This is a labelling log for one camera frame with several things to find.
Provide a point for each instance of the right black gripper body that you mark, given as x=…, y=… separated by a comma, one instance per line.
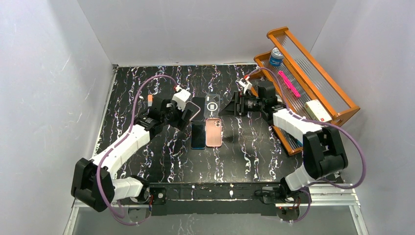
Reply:
x=241, y=105

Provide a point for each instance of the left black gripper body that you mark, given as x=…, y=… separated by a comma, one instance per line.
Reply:
x=178, y=116

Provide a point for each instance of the green phone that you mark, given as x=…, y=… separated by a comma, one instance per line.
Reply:
x=198, y=135

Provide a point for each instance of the pink phone case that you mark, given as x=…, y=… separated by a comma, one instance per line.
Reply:
x=213, y=132

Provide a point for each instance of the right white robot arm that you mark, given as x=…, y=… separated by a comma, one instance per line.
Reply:
x=323, y=152

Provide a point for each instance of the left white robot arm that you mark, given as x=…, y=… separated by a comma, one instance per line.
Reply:
x=94, y=181

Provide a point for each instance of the orange white marker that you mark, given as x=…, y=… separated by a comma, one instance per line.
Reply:
x=150, y=100

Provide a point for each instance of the pink flat tool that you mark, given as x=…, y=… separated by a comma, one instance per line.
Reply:
x=288, y=83

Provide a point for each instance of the blue round jar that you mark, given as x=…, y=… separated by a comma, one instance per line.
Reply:
x=276, y=57

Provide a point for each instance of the orange wooden shelf rack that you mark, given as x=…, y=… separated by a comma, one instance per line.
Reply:
x=308, y=77

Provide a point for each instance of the white cardboard box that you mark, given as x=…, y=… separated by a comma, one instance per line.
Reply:
x=317, y=111

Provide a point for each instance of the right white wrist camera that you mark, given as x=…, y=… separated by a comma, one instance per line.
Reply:
x=244, y=84

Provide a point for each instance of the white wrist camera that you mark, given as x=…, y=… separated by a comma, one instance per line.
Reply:
x=244, y=84
x=181, y=97

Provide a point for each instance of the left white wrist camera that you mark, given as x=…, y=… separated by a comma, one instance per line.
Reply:
x=181, y=97

